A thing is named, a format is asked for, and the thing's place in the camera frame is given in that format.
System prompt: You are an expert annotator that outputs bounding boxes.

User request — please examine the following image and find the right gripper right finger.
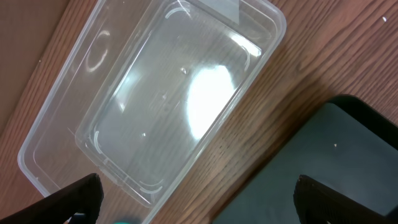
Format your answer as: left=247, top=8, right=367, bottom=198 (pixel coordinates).
left=293, top=175, right=397, bottom=224

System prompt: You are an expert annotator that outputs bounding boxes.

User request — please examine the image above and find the clear plastic storage bin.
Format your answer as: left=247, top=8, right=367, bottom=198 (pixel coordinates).
left=17, top=0, right=287, bottom=223

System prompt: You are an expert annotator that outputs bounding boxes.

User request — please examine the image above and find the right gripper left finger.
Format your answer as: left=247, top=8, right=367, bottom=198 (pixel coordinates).
left=1, top=173, right=104, bottom=224

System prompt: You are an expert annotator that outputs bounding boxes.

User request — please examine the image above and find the black plastic tray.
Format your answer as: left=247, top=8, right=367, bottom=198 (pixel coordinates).
left=214, top=95, right=397, bottom=223

